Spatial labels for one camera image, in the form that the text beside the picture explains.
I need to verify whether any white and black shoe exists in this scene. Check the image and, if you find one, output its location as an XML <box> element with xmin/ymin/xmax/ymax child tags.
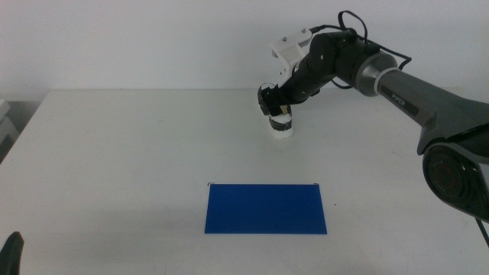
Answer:
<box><xmin>261</xmin><ymin>82</ymin><xmax>295</xmax><ymax>141</ymax></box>

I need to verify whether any blue rectangular mat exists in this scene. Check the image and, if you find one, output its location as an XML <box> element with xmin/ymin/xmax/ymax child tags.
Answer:
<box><xmin>204</xmin><ymin>183</ymin><xmax>328</xmax><ymax>235</ymax></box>

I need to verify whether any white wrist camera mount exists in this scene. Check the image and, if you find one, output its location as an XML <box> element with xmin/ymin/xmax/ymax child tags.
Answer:
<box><xmin>269</xmin><ymin>29</ymin><xmax>313</xmax><ymax>87</ymax></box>

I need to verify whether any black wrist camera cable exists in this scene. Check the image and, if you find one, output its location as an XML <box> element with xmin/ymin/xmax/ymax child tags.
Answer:
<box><xmin>309</xmin><ymin>10</ymin><xmax>413</xmax><ymax>89</ymax></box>

